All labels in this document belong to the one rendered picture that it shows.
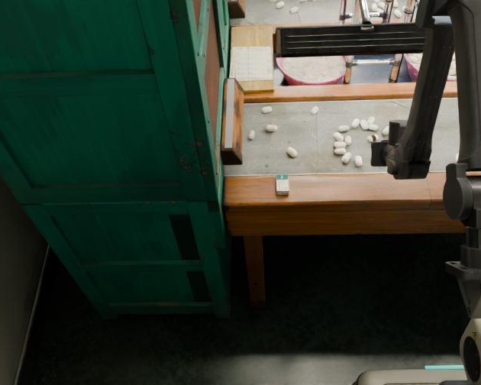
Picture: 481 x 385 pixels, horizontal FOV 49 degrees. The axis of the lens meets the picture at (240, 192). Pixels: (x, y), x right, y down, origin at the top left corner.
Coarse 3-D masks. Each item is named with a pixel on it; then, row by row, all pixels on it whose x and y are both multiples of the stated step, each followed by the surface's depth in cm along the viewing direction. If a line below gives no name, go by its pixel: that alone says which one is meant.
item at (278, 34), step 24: (336, 24) 140; (360, 24) 139; (384, 24) 138; (408, 24) 138; (288, 48) 142; (312, 48) 141; (336, 48) 141; (360, 48) 141; (384, 48) 141; (408, 48) 140
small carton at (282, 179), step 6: (276, 174) 153; (282, 174) 153; (276, 180) 152; (282, 180) 152; (288, 180) 152; (276, 186) 151; (282, 186) 150; (288, 186) 150; (276, 192) 150; (282, 192) 150; (288, 192) 150
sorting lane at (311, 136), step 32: (256, 128) 170; (288, 128) 169; (320, 128) 168; (352, 128) 167; (384, 128) 167; (448, 128) 165; (256, 160) 162; (288, 160) 161; (320, 160) 161; (352, 160) 160; (448, 160) 158
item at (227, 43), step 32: (224, 32) 183; (64, 224) 156; (96, 224) 156; (128, 224) 156; (160, 224) 156; (192, 224) 152; (224, 224) 160; (64, 256) 170; (96, 256) 173; (128, 256) 172; (160, 256) 172; (192, 256) 172; (224, 256) 192; (96, 288) 190; (128, 288) 193; (160, 288) 192; (192, 288) 192; (224, 288) 190
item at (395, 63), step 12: (360, 0) 144; (408, 0) 150; (360, 12) 142; (408, 12) 153; (348, 60) 168; (360, 60) 169; (372, 60) 169; (384, 60) 169; (396, 60) 168; (348, 72) 172; (396, 72) 172
